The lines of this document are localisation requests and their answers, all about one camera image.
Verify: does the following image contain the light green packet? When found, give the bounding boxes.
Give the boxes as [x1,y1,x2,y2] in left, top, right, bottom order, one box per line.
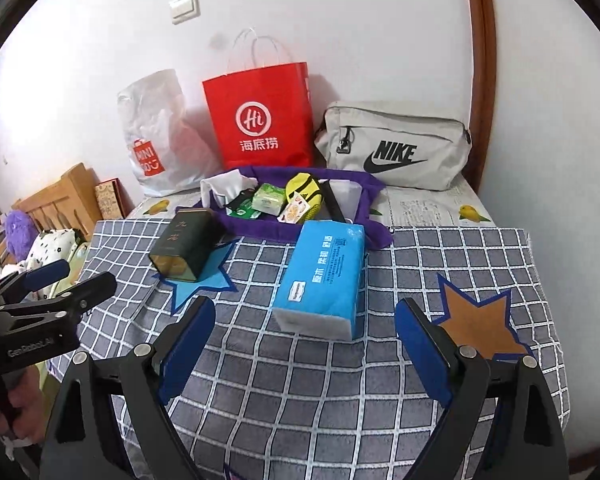
[252,183,288,213]

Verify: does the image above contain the brown wooden door frame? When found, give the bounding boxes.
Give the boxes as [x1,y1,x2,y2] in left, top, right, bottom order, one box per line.
[462,0,498,196]

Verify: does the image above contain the grey checked blanket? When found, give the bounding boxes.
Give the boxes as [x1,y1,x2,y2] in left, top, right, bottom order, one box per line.
[45,217,573,480]

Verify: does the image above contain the white plastic shopping bag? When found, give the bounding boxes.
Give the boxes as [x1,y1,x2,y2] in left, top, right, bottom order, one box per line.
[117,69,223,197]

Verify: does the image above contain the purple towel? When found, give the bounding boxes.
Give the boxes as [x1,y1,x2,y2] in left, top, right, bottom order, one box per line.
[175,165,395,251]

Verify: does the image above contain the purple fluffy toy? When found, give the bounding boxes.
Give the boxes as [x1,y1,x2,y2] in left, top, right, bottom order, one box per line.
[4,210,41,258]

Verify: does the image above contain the red paper bag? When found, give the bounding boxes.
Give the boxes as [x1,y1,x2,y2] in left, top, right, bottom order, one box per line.
[202,27,315,171]

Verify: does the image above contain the wooden headboard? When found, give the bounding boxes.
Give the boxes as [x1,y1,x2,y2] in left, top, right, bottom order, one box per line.
[12,162,101,241]

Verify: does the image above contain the black watch strap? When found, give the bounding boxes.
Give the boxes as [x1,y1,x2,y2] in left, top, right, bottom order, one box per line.
[322,180,353,223]

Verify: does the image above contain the white light switch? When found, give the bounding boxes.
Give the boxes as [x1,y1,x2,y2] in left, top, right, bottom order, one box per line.
[169,0,201,25]

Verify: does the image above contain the dark green tea tin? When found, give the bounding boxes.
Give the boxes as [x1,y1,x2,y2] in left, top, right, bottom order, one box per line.
[149,208,226,283]

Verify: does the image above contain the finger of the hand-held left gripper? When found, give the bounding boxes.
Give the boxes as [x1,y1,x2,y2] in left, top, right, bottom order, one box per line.
[0,260,71,306]
[0,272,118,321]

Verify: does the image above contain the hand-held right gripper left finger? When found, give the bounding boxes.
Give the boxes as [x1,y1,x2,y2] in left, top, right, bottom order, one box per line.
[39,296,217,480]

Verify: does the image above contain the person's left hand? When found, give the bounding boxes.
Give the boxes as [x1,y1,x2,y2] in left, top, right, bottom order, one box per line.
[2,365,56,443]

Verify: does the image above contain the white glove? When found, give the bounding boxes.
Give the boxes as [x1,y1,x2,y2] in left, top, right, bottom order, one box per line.
[200,172,255,211]

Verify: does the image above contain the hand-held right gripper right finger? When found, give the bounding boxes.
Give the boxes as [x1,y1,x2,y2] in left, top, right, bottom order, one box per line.
[394,297,571,480]

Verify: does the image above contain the fruit print packet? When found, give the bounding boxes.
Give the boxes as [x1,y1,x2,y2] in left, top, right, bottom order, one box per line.
[278,195,313,225]

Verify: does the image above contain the yellow pouch with black straps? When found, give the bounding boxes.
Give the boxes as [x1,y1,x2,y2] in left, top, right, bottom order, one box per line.
[285,172,326,221]

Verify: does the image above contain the grey waist bag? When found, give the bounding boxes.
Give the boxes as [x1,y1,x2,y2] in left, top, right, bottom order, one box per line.
[314,101,473,191]

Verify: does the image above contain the brown patterned box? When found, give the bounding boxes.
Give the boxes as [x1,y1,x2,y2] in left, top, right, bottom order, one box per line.
[94,177,126,220]

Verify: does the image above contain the pale green bedsheet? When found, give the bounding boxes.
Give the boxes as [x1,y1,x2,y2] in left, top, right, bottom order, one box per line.
[32,355,61,391]

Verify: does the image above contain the dark green sachet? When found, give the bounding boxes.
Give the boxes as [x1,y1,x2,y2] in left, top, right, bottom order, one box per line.
[227,192,261,218]

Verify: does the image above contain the white sponge block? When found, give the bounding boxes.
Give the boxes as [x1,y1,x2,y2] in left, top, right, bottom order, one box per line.
[330,180,363,221]

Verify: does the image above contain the blue tissue pack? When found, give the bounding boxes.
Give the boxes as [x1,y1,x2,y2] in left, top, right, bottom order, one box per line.
[271,221,366,342]

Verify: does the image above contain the white spotted pillow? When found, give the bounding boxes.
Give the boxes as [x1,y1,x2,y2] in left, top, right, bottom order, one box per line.
[22,227,88,301]

